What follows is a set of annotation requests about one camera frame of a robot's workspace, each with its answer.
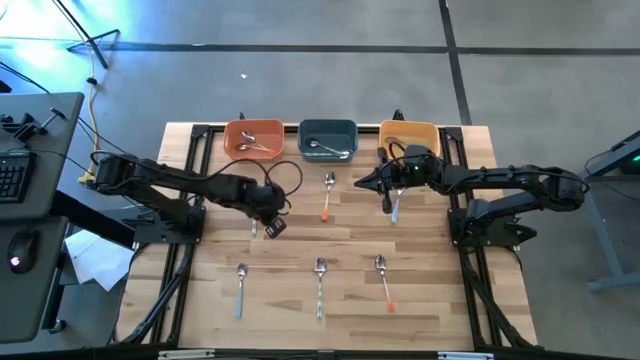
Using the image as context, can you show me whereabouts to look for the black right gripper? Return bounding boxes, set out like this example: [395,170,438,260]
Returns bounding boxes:
[353,144,444,216]

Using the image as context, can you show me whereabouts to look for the yellow plastic bin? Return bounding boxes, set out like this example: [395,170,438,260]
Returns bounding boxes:
[378,119,442,157]

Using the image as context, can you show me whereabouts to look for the dark teal plastic bin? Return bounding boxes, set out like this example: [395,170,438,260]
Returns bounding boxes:
[297,118,359,164]

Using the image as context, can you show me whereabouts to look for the orange plastic bin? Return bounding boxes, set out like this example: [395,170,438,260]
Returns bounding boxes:
[223,118,286,165]

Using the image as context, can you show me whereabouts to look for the white paper sheets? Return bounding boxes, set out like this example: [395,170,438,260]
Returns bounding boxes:
[63,229,136,294]

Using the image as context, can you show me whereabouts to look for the grey desk top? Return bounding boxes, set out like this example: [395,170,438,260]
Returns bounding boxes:
[0,215,70,345]
[0,92,85,222]

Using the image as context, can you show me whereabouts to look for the grey metal table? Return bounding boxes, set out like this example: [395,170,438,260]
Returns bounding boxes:
[551,128,640,294]

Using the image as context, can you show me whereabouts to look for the black tripod stand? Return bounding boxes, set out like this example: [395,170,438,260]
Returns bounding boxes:
[51,0,122,70]

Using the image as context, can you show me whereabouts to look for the black computer mouse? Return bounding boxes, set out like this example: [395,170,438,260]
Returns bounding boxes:
[6,228,40,275]

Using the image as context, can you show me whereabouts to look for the black keyboard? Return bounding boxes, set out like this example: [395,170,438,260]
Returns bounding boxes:
[0,151,38,205]

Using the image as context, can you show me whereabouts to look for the black desk clamp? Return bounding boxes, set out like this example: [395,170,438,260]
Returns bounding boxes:
[0,107,67,146]

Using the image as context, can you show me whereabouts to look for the black device with green light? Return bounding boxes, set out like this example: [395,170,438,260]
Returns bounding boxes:
[618,142,640,176]

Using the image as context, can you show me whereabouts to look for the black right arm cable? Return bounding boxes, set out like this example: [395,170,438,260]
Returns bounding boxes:
[377,141,451,197]

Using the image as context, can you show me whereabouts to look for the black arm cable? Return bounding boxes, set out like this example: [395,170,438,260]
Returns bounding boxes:
[377,141,451,197]
[197,158,305,211]

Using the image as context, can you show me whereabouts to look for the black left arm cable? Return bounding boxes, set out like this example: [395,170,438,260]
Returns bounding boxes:
[197,158,305,211]

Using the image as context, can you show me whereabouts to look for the black aluminium table frame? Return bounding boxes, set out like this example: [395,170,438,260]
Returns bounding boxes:
[115,112,541,360]

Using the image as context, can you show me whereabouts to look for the black floor cable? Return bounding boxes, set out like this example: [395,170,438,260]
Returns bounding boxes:
[74,117,156,176]

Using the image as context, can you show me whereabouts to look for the silver metal bracket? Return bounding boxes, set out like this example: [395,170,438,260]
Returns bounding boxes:
[437,351,495,360]
[157,349,216,360]

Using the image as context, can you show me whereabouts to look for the yellow extension cable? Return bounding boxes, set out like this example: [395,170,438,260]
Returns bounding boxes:
[77,47,101,184]

